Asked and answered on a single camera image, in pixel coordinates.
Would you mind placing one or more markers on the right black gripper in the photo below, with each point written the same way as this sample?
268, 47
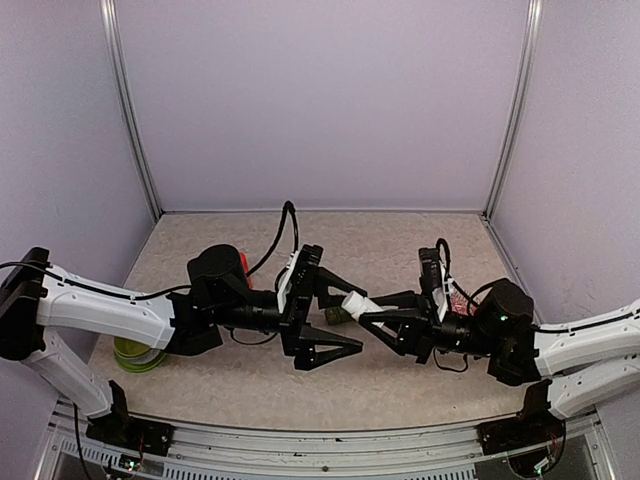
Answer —
416, 324

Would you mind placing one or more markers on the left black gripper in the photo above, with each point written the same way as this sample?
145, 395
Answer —
299, 337

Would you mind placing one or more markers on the green weekly pill organizer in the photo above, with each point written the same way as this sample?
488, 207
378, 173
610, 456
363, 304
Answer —
336, 316

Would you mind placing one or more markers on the small clear white-capped bottle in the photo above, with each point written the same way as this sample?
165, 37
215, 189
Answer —
357, 306

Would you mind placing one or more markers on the red pill bottle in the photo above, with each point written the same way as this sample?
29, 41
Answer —
246, 268

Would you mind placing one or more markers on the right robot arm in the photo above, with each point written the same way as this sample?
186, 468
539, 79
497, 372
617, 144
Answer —
567, 368

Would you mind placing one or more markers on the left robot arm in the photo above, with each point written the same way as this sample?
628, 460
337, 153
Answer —
37, 297

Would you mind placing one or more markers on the red patterned oval tin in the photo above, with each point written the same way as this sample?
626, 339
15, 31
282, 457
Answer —
461, 305

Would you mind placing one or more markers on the green plate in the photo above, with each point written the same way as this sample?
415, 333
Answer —
135, 357

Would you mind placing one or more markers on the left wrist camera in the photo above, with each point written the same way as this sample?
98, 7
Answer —
295, 270

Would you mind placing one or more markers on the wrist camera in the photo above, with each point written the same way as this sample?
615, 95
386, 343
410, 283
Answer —
295, 270
434, 281

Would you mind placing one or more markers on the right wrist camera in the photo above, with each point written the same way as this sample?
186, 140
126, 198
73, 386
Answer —
434, 281

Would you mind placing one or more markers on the front aluminium rail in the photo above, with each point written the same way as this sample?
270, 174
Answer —
201, 451

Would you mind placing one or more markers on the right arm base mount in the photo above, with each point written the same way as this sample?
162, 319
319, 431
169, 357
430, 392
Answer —
518, 432

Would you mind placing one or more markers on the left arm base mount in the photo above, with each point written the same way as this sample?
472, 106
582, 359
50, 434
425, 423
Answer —
132, 433

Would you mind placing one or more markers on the right aluminium frame post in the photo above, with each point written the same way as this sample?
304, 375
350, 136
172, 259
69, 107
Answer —
517, 107

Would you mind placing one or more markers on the aluminium frame post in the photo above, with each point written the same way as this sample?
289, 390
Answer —
110, 23
517, 107

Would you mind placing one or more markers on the left aluminium frame post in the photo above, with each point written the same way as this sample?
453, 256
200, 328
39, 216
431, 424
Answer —
110, 23

